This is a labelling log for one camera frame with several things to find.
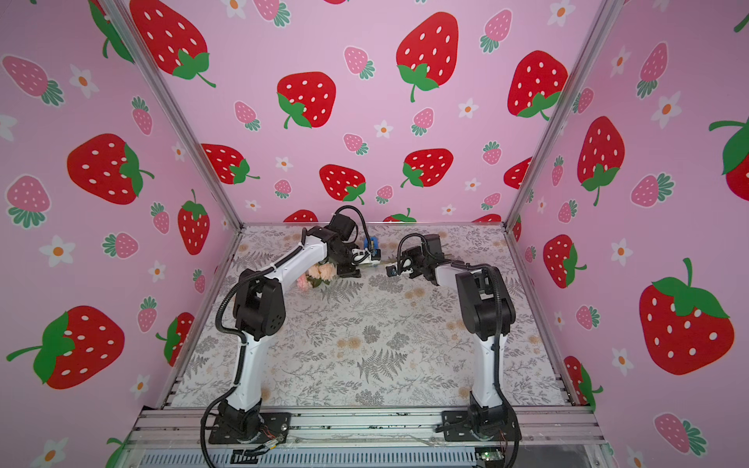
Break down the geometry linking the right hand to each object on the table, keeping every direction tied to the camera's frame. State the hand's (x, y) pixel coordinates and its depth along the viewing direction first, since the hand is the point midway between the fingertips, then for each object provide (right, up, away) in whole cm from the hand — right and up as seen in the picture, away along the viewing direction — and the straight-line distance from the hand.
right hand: (397, 252), depth 103 cm
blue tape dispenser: (-7, 0, -17) cm, 18 cm away
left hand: (-13, -4, -4) cm, 14 cm away
